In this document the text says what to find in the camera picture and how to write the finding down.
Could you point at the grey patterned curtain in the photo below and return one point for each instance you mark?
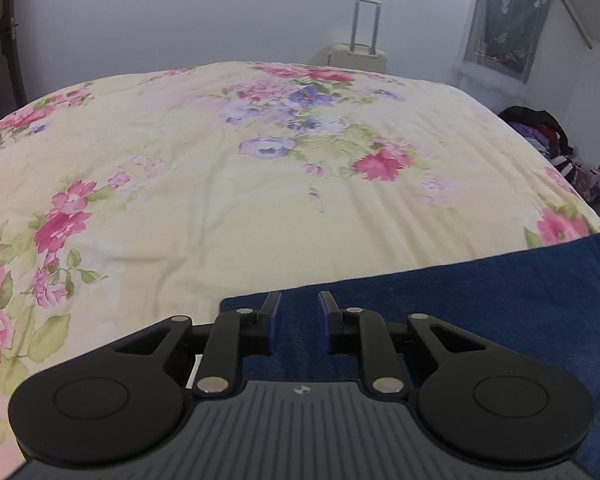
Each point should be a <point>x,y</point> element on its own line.
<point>510,20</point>

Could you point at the pile of clothes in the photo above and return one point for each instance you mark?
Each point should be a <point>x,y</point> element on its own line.
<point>540,132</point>

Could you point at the dark door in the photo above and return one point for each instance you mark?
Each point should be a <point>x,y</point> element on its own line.
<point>14,60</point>

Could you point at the floral yellow bed blanket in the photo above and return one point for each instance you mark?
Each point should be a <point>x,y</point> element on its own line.
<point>205,185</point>

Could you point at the blue denim pants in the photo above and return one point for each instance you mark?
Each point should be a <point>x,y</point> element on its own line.
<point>480,305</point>

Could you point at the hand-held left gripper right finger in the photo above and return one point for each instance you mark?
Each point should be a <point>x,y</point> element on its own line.
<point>326,312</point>

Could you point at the cream suitcase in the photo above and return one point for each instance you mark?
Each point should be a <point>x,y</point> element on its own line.
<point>357,57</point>

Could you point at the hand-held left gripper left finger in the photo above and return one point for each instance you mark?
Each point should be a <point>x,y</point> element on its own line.
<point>274,312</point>

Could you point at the striped bag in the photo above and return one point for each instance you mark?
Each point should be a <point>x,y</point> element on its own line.
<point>577,175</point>

